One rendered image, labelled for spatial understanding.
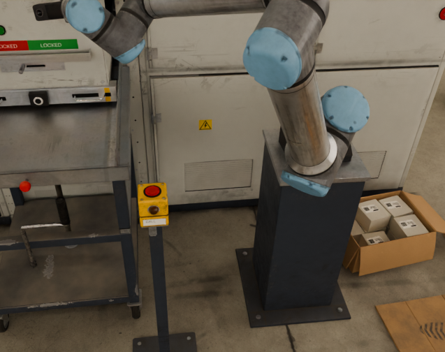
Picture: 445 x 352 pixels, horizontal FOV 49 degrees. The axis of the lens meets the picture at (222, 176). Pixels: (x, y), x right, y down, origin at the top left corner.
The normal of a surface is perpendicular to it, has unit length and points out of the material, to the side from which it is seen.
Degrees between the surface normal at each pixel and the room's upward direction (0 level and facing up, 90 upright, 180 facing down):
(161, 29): 90
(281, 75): 116
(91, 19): 71
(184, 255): 0
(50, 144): 0
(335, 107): 39
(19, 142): 0
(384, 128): 90
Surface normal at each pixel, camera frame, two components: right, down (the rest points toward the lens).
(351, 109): 0.20, -0.22
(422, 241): 0.27, 0.29
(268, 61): -0.48, 0.81
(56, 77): 0.14, 0.63
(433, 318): 0.04, -0.77
